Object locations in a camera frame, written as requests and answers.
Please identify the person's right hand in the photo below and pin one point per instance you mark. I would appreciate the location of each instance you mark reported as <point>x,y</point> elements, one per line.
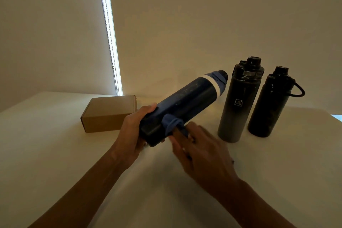
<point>208,161</point>

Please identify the person's left hand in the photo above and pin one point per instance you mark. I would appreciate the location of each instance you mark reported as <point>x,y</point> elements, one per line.
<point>128,139</point>

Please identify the brown paper box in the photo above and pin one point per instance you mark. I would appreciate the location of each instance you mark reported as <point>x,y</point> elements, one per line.
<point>107,113</point>

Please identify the navy bottle with blue lid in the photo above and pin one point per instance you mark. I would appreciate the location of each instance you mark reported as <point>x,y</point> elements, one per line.
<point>184,102</point>

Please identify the black grey gradient bottle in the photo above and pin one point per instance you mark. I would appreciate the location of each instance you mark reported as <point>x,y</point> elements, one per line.
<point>239,102</point>

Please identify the person's left forearm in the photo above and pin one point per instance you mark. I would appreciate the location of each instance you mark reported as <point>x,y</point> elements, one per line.
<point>77,198</point>

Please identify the person's right forearm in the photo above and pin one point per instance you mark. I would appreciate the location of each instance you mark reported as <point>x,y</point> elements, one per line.
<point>253,209</point>

